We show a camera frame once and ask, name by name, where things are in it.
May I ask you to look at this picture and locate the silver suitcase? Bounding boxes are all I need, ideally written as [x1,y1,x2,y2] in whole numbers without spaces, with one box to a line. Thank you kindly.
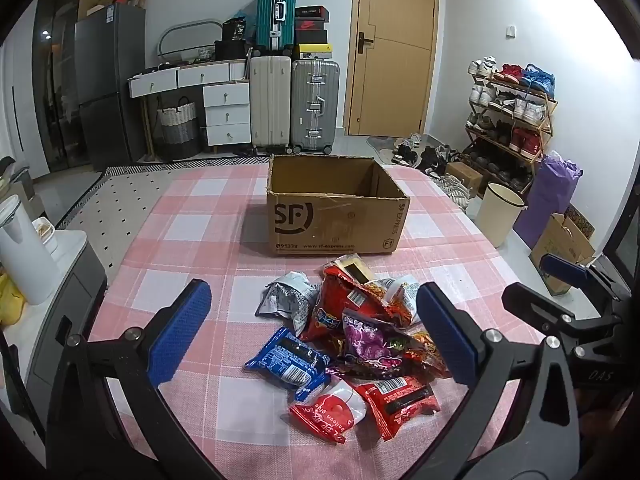
[291,59,341,155]

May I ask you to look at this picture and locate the pile of loose shoes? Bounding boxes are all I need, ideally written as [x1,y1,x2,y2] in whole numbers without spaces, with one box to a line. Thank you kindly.
[390,132,473,211]

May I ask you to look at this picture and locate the dark glass cabinet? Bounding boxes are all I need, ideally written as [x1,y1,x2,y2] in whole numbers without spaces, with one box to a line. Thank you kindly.
[32,0,88,176]

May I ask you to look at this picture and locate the grey door mat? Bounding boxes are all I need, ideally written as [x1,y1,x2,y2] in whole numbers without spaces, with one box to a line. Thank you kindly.
[366,135,401,165]

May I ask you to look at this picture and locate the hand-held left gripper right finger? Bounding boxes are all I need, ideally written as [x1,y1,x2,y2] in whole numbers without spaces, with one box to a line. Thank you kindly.
[415,281,583,480]

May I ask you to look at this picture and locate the large red chips packet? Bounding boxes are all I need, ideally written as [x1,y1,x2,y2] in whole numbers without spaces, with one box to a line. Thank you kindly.
[300,265,416,343]

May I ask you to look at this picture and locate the purple plastic bag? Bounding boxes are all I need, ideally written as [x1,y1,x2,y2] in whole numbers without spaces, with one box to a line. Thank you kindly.
[514,152,583,251]

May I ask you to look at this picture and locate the black printed bag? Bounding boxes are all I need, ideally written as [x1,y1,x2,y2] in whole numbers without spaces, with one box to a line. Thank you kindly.
[221,16,251,42]

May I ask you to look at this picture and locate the white food cup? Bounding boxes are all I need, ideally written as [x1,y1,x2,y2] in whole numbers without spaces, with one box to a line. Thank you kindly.
[32,217,58,256]

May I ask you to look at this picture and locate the dark grey refrigerator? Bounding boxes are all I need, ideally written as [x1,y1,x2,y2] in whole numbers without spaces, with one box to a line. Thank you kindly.
[74,2,147,173]

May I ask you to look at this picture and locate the cream trash bin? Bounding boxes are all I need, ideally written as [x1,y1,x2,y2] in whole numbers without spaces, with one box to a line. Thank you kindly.
[475,182,528,248]

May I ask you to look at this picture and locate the white drawer desk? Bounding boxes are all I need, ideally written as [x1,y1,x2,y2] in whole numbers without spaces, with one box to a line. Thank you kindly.
[127,60,252,153]

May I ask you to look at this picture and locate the red and white snack packet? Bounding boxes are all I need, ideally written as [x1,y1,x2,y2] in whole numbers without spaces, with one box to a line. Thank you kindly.
[289,379,368,445]

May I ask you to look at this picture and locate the woven laundry basket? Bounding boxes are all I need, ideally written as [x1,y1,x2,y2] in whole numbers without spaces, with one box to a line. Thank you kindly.
[156,96,202,161]

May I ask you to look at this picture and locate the grey side cabinet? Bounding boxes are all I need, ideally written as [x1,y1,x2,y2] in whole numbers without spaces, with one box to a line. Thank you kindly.
[0,230,108,411]

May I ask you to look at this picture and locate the blue cookie packet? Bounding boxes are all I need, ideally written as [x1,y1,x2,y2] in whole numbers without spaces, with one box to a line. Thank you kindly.
[244,326,332,402]

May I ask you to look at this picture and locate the yellow snack packet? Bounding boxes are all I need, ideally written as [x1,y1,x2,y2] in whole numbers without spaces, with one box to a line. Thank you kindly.
[322,255,376,283]

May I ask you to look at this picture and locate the silver snack packet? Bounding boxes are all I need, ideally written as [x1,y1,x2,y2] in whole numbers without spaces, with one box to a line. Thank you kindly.
[255,271,321,336]

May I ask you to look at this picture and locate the small cardboard box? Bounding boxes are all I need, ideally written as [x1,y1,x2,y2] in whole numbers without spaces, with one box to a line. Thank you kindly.
[445,161,483,193]

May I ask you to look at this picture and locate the orange and white snack packet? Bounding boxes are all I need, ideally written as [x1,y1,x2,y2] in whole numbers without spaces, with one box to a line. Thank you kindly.
[372,275,426,328]

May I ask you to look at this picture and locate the green suitcase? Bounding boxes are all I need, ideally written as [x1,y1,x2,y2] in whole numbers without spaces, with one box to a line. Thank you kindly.
[256,0,297,53]

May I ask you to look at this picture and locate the yellow and black shoe box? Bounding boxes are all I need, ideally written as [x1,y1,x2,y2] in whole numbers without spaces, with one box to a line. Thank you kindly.
[295,43,333,61]

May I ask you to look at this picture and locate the arched mirror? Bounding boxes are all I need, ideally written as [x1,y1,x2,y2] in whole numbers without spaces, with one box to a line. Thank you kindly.
[157,19,223,58]

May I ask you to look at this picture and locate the pink checked tablecloth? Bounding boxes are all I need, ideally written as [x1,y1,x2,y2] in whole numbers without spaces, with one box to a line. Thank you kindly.
[87,162,546,480]

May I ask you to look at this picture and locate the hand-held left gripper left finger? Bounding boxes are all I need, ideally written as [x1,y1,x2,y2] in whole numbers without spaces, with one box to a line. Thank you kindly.
[46,279,226,480]

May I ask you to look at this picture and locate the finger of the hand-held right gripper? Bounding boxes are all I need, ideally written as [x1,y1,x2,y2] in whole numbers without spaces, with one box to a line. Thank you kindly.
[539,253,630,302]
[501,282,631,347]

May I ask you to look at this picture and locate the purple snack packet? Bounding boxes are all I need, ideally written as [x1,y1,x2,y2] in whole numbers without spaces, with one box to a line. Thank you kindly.
[342,310,426,378]

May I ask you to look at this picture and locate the wooden door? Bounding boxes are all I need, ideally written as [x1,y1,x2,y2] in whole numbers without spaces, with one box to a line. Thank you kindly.
[345,0,440,137]

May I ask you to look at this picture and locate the yellow cloth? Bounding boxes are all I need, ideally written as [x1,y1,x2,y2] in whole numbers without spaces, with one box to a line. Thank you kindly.
[0,272,23,326]

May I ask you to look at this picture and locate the brown paper bag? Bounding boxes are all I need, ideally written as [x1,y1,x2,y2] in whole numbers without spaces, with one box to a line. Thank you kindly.
[530,205,597,296]

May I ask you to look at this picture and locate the white kettle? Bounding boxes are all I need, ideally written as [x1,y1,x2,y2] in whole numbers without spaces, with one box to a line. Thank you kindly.
[0,195,61,306]

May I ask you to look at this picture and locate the red barcode snack packet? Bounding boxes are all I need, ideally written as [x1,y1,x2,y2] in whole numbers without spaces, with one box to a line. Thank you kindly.
[356,374,441,442]

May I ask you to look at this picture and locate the shoe rack with shoes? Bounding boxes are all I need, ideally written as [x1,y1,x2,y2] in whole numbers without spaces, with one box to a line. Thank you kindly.
[465,56,557,186]

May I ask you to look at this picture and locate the black storage box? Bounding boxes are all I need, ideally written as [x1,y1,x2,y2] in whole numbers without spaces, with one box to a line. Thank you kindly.
[215,40,256,61]

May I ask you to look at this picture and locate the cream suitcase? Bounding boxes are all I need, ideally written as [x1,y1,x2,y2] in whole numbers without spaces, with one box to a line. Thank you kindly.
[249,55,292,151]

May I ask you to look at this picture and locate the brown cardboard box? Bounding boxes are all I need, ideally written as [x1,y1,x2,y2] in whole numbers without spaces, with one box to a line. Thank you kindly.
[265,154,412,256]

